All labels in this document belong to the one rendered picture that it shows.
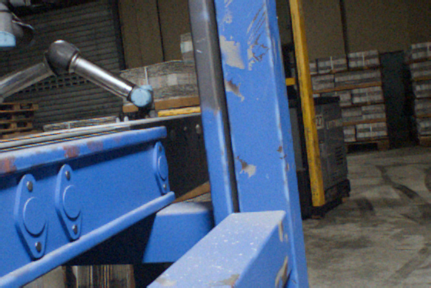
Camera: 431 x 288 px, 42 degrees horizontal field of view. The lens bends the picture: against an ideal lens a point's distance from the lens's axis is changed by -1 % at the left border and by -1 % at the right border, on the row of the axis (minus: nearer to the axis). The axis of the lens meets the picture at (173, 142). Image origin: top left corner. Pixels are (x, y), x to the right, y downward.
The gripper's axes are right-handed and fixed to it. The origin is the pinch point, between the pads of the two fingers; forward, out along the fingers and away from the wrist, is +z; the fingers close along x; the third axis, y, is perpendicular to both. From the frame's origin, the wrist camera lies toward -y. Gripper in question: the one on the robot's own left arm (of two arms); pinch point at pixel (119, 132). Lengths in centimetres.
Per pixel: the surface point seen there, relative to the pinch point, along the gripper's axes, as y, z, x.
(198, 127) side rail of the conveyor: 1, 103, 64
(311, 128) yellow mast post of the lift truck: -16, -172, 53
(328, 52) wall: 68, -714, 33
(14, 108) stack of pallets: 44, -562, -450
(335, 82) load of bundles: 18, -571, 47
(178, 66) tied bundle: 27, -73, 2
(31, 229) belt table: -3, 159, 68
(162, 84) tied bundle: 20, -73, -7
